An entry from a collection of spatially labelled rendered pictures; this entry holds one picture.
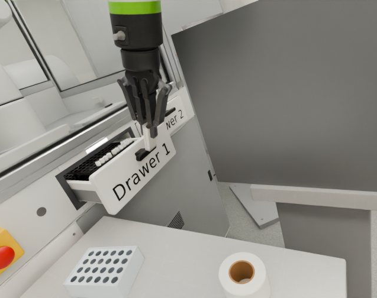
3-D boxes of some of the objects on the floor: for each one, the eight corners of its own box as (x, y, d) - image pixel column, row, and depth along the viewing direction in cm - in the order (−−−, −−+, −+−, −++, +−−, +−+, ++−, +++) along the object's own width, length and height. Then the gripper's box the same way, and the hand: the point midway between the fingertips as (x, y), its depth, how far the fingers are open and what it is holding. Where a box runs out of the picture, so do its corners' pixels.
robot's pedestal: (383, 301, 93) (386, 126, 63) (395, 399, 71) (409, 200, 41) (299, 281, 110) (271, 134, 80) (289, 353, 88) (244, 190, 58)
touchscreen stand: (325, 200, 147) (307, 23, 107) (260, 229, 143) (215, 57, 103) (280, 167, 193) (255, 35, 153) (229, 188, 189) (190, 58, 149)
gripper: (100, 46, 46) (121, 148, 59) (156, 54, 41) (164, 163, 54) (126, 39, 51) (139, 135, 65) (178, 45, 46) (181, 147, 60)
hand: (150, 136), depth 57 cm, fingers closed
